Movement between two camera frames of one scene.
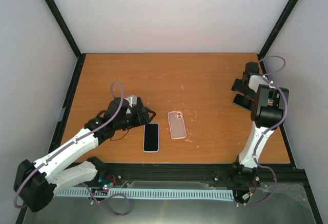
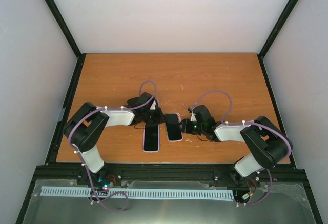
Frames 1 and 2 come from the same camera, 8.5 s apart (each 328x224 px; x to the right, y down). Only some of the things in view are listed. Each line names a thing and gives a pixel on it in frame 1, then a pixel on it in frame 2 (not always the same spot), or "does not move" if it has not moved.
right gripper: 237,86 → 185,127
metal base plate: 280,202 does not move
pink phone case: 177,124 → 179,118
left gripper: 139,121 → 160,118
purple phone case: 151,137 does not move
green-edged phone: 243,101 → 173,127
